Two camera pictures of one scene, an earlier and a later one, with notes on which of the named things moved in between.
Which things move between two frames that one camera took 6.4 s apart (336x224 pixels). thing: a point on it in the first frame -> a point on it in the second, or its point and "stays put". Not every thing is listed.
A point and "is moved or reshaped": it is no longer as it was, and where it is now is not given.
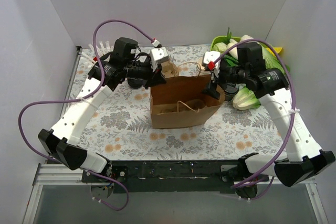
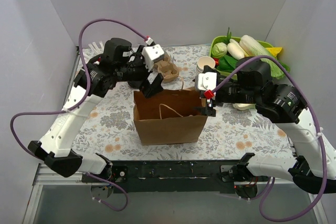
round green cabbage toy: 219,46 stays put
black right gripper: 218,78 -> 210,98
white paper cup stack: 200,70 stays put
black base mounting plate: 163,176 stays put
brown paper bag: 179,102 is moved or reshaped
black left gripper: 155,74 -> 143,77
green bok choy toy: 231,61 stays put
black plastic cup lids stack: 135,83 stays put
